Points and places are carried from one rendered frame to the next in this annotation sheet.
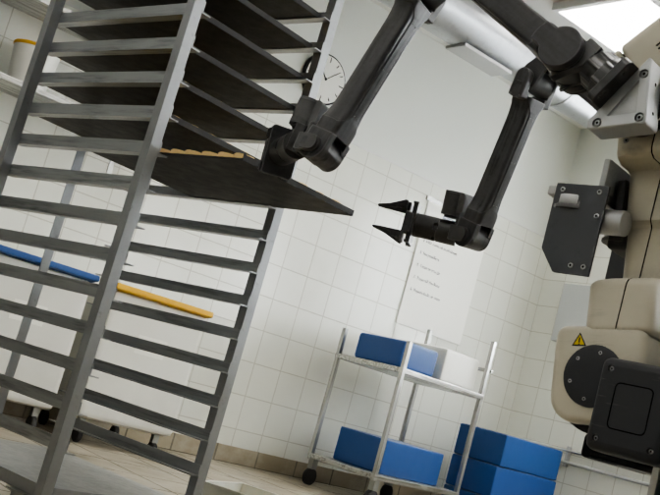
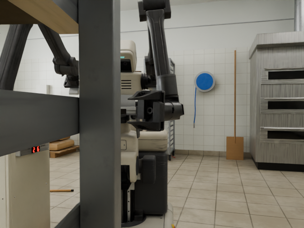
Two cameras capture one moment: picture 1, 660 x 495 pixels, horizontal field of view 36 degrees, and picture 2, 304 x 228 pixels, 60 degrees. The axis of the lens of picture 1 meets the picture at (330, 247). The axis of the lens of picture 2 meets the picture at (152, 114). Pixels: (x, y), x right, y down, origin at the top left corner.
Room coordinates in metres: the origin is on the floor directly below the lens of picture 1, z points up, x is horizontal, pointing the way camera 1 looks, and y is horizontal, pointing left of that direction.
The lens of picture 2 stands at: (2.49, 0.68, 0.97)
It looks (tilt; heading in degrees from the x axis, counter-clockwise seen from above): 2 degrees down; 232
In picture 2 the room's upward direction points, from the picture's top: straight up
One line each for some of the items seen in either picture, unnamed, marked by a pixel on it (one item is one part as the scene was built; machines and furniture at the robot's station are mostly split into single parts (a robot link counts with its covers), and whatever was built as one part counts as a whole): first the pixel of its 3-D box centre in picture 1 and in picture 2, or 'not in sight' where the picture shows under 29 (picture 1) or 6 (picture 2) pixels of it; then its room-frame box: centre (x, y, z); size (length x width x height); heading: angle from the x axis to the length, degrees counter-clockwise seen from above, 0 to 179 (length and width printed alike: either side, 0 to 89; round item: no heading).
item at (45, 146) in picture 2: not in sight; (33, 140); (2.08, -0.95, 0.77); 0.24 x 0.04 x 0.14; 36
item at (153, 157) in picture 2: (624, 414); (129, 172); (1.69, -0.54, 0.61); 0.28 x 0.27 x 0.25; 138
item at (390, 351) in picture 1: (396, 355); not in sight; (6.13, -0.55, 0.88); 0.40 x 0.30 x 0.16; 40
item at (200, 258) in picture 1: (177, 253); not in sight; (2.90, 0.41, 0.78); 0.64 x 0.03 x 0.03; 48
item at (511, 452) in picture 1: (508, 452); not in sight; (6.79, -1.49, 0.50); 0.60 x 0.40 x 0.20; 129
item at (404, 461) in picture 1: (389, 456); not in sight; (6.28, -0.68, 0.29); 0.56 x 0.38 x 0.20; 135
